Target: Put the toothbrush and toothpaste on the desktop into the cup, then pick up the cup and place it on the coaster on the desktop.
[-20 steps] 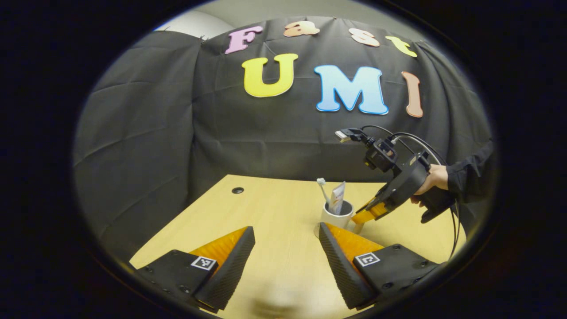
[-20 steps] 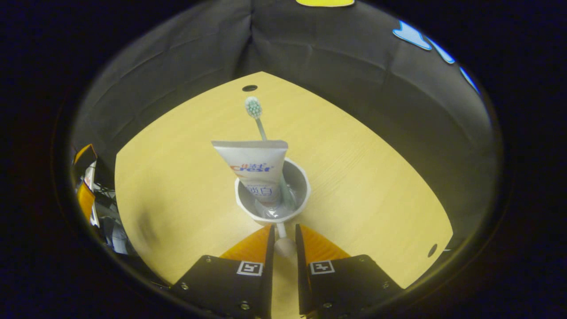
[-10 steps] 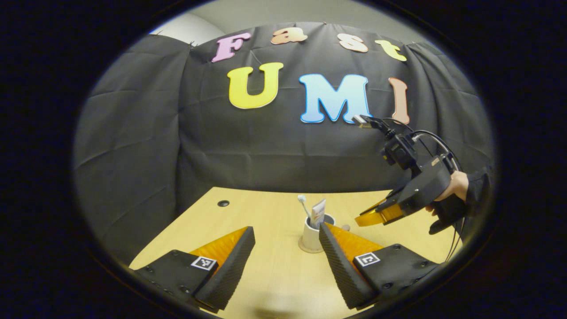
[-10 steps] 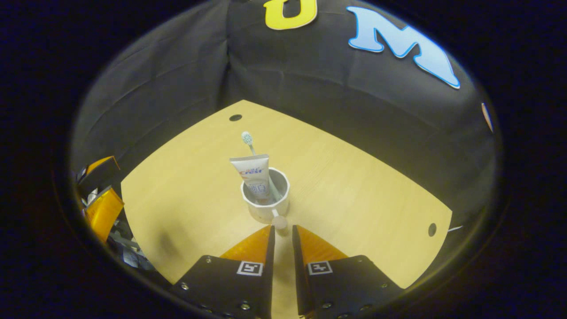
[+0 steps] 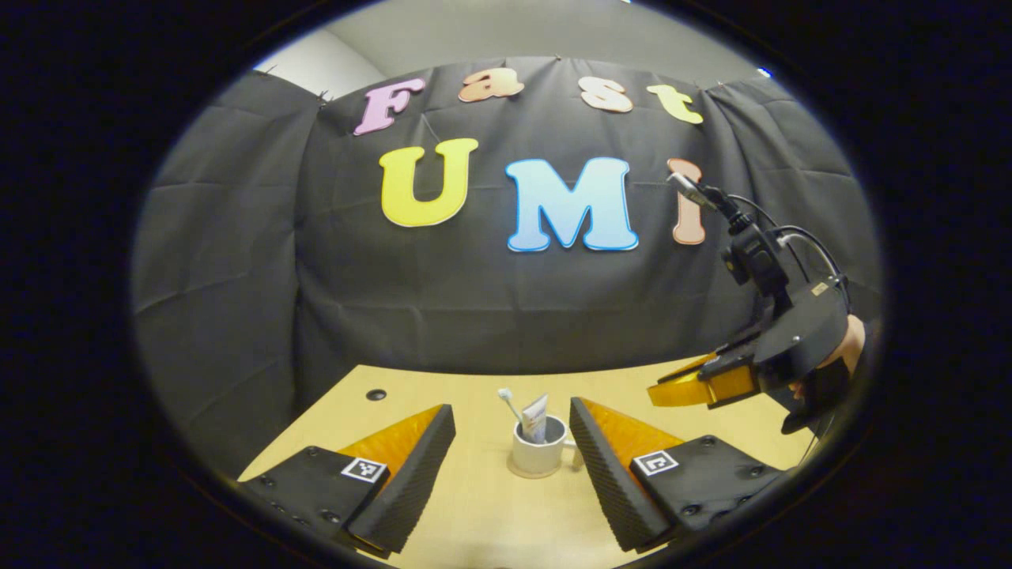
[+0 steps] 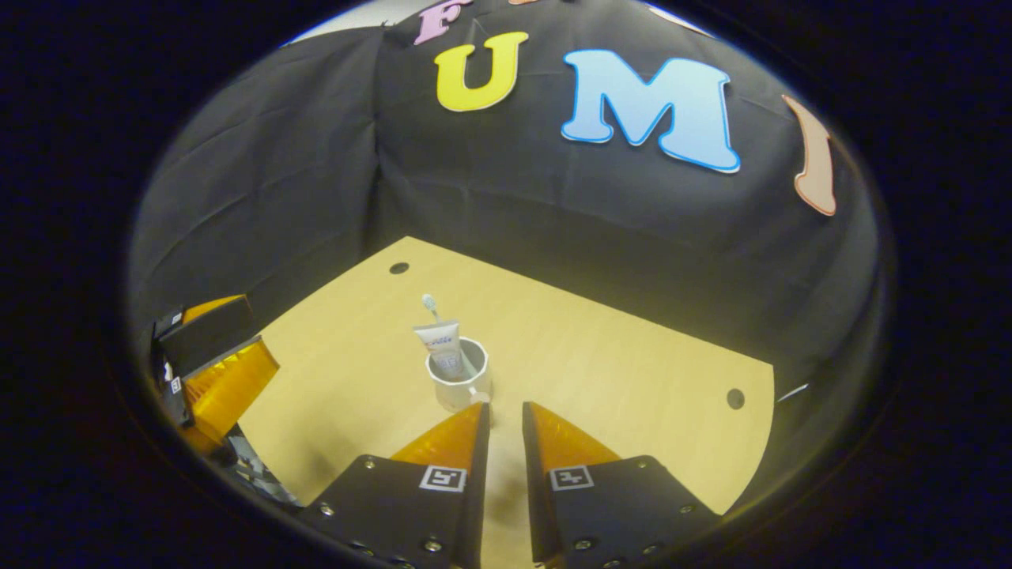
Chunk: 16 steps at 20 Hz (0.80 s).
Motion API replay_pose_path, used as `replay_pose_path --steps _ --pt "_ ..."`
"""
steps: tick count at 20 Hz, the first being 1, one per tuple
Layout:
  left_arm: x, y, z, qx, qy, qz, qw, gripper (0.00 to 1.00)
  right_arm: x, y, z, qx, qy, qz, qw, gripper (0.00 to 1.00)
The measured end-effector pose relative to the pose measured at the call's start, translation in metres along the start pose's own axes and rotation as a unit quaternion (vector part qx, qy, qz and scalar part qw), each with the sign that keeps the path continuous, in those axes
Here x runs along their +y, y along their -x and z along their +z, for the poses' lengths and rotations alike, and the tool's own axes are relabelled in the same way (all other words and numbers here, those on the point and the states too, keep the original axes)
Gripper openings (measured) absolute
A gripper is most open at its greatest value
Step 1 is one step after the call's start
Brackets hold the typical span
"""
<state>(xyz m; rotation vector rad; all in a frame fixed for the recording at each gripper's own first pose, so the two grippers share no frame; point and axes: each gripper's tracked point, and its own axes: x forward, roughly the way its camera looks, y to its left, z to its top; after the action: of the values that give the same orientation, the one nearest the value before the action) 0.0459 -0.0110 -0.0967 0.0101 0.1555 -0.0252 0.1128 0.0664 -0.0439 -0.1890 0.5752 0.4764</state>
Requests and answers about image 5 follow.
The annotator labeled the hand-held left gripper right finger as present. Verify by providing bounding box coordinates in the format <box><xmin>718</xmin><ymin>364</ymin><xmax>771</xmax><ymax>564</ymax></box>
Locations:
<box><xmin>569</xmin><ymin>397</ymin><xmax>784</xmax><ymax>554</ymax></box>

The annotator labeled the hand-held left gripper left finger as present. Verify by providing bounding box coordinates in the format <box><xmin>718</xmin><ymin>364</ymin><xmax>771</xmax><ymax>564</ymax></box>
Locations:
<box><xmin>237</xmin><ymin>403</ymin><xmax>457</xmax><ymax>558</ymax></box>

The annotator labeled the white cup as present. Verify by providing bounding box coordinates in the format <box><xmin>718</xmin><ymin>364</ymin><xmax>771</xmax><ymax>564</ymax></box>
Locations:
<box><xmin>510</xmin><ymin>415</ymin><xmax>586</xmax><ymax>477</ymax></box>

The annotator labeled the white toothpaste tube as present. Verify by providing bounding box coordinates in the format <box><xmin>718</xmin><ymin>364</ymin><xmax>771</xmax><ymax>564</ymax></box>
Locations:
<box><xmin>520</xmin><ymin>394</ymin><xmax>549</xmax><ymax>443</ymax></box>

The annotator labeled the white toothbrush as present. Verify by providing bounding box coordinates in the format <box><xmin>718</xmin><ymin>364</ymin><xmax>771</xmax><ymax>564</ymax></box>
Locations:
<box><xmin>497</xmin><ymin>388</ymin><xmax>527</xmax><ymax>431</ymax></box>

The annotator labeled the wooden desktop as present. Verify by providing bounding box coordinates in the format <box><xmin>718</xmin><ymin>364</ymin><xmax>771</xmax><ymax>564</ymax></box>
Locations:
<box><xmin>237</xmin><ymin>356</ymin><xmax>795</xmax><ymax>569</ymax></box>

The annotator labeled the black backdrop cloth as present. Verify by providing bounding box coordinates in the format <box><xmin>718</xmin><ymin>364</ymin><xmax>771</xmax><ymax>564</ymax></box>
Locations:
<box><xmin>133</xmin><ymin>55</ymin><xmax>882</xmax><ymax>475</ymax></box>

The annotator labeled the black cable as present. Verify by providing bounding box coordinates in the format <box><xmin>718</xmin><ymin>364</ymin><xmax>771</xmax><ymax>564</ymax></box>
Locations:
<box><xmin>727</xmin><ymin>192</ymin><xmax>853</xmax><ymax>313</ymax></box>

